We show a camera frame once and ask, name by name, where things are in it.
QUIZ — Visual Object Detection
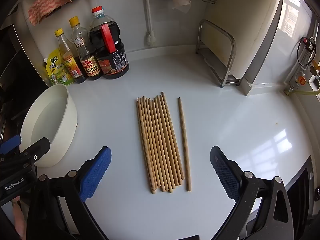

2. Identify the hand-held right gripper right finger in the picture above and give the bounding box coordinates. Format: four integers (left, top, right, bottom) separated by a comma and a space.
209, 145, 294, 240

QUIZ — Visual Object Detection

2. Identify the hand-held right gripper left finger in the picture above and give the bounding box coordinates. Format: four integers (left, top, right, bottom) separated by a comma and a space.
26, 146, 112, 240

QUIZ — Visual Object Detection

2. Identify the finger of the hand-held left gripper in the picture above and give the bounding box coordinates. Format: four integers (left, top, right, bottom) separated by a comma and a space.
15, 137, 51, 167
0, 134, 22, 155

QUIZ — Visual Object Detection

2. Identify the white oval basin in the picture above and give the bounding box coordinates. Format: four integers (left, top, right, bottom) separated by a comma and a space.
20, 84, 78, 168

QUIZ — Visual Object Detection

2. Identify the wooden chopstick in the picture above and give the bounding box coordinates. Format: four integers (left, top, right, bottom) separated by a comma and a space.
177, 97, 192, 192

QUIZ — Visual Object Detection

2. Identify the bundle of wooden chopsticks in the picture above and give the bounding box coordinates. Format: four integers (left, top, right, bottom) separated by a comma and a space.
136, 91, 185, 194

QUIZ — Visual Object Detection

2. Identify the person's left hand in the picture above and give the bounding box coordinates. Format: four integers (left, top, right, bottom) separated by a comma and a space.
12, 201, 27, 240

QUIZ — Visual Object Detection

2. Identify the yellow green seasoning pouch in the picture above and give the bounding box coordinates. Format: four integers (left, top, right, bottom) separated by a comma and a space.
44, 49, 74, 87

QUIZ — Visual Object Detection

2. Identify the black appliance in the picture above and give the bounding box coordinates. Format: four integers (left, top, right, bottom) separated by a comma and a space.
0, 24, 48, 135

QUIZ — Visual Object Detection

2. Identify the dark ribbed panel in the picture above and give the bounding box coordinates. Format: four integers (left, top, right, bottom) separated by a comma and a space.
285, 155, 320, 230

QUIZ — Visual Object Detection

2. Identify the slim yellow-capped vinegar bottle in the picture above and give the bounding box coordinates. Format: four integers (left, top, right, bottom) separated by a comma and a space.
54, 28, 87, 84

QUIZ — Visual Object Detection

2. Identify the yellow-capped soy sauce bottle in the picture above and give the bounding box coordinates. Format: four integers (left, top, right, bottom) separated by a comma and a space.
69, 16, 103, 81

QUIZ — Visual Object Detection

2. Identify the large red-capped soy sauce bottle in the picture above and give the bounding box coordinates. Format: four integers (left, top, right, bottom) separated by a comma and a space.
89, 5, 130, 80

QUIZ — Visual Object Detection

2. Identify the metal board rack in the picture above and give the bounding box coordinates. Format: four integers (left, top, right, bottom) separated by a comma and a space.
196, 19, 242, 88

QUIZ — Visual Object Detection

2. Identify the grey gas valve orange knob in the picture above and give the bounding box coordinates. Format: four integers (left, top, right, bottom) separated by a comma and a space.
284, 71, 309, 95

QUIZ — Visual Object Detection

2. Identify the large cream cutting board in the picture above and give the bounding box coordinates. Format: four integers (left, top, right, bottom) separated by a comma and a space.
200, 0, 285, 97

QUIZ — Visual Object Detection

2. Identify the pink striped cloth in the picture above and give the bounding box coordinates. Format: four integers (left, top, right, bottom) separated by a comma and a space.
27, 0, 82, 25

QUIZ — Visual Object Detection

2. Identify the white dish brush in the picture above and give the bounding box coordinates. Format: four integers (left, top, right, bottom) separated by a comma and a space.
142, 0, 157, 47

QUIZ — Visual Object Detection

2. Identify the yellow gas hose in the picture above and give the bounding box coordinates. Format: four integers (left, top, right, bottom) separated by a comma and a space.
292, 80, 320, 97

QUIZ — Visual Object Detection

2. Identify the black cable loop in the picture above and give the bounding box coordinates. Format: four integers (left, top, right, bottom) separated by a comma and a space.
296, 37, 317, 67

